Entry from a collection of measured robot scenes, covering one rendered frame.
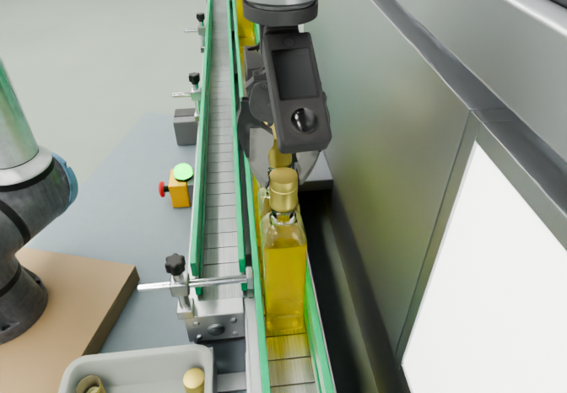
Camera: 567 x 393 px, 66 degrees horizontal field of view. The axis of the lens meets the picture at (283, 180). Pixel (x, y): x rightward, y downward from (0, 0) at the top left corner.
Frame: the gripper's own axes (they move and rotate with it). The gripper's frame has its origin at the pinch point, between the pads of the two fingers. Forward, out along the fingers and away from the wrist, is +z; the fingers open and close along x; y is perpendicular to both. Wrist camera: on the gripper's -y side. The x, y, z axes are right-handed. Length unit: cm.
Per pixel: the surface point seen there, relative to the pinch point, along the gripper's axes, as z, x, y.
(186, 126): 33, 19, 69
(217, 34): 27, 8, 124
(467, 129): -15.2, -11.6, -14.6
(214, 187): 27.3, 10.4, 33.3
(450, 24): -20.2, -12.6, -7.0
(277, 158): -0.2, 0.2, 4.1
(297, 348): 27.4, -1.3, -5.9
